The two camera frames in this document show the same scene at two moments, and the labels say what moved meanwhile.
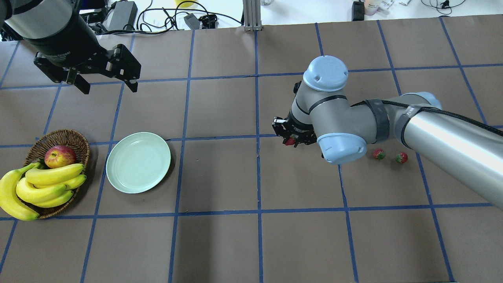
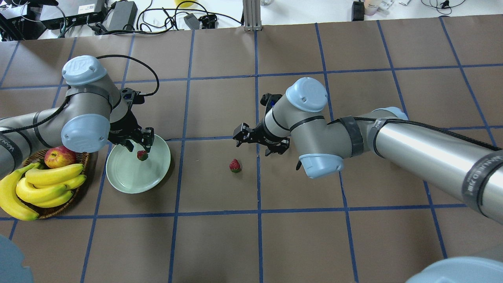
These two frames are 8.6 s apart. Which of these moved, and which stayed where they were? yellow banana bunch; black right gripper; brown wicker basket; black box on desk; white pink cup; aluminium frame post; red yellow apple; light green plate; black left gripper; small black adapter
Moved: black right gripper; black left gripper
Stayed: light green plate; small black adapter; brown wicker basket; yellow banana bunch; white pink cup; aluminium frame post; black box on desk; red yellow apple
